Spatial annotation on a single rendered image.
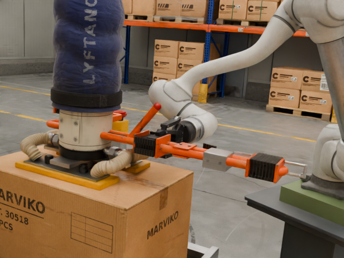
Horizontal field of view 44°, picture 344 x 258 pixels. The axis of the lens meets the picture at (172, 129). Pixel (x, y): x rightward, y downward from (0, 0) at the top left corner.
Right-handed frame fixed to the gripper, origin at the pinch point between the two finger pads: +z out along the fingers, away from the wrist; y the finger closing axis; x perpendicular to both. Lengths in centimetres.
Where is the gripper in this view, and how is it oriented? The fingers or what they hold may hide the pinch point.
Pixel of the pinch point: (155, 144)
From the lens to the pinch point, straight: 128.5
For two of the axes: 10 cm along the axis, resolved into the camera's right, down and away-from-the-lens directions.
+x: -8.8, -1.6, 4.4
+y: -0.7, 9.7, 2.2
